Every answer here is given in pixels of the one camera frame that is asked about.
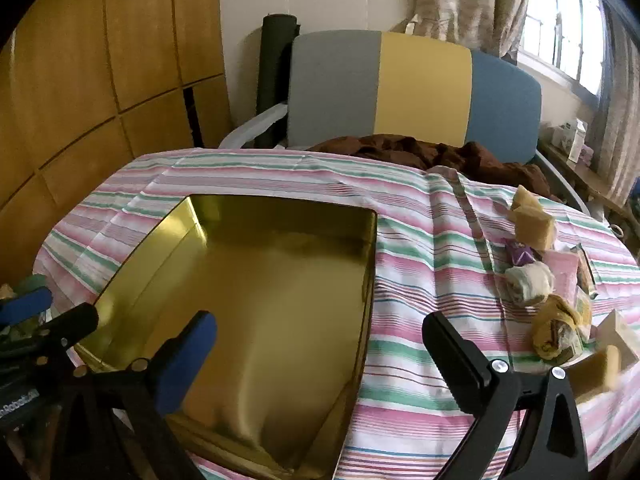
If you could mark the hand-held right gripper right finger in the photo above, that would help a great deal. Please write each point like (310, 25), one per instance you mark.
(465, 360)

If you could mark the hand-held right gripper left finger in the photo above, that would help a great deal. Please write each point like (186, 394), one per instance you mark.
(185, 360)

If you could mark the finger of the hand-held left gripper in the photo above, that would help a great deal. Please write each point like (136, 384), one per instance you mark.
(25, 306)
(70, 322)

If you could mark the gold metal tin box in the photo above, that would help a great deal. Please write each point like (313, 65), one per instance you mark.
(275, 310)

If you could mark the large yellow sponge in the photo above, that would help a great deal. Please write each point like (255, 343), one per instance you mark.
(595, 372)

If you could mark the cream white box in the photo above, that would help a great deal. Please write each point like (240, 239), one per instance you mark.
(620, 335)

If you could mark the rolled yellow brown towel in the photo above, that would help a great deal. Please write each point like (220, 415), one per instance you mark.
(555, 327)

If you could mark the rolled white green towel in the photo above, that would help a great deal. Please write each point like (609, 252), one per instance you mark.
(527, 282)

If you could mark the pink green striped tablecloth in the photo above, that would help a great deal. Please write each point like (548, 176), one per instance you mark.
(425, 260)

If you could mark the purple snack packet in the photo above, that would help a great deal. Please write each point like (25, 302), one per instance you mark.
(520, 255)

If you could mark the brown blanket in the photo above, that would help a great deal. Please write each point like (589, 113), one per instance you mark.
(450, 157)

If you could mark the wooden desk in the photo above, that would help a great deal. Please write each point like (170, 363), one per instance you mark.
(590, 180)

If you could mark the pink tissue box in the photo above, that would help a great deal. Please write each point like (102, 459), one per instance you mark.
(587, 155)

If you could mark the white jar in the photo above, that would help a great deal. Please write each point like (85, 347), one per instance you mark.
(557, 137)

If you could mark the tall white carton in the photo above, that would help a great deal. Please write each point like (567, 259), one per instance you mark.
(576, 139)

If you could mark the wooden wardrobe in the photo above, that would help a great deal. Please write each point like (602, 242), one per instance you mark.
(100, 60)

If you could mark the grey yellow blue armchair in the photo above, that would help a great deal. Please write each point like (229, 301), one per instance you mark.
(425, 85)

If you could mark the beige patterned curtain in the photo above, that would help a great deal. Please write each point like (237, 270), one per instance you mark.
(465, 0)
(622, 110)

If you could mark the dark rolled mat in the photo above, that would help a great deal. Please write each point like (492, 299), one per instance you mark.
(275, 60)

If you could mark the barred window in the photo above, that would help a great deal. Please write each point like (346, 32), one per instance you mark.
(560, 35)

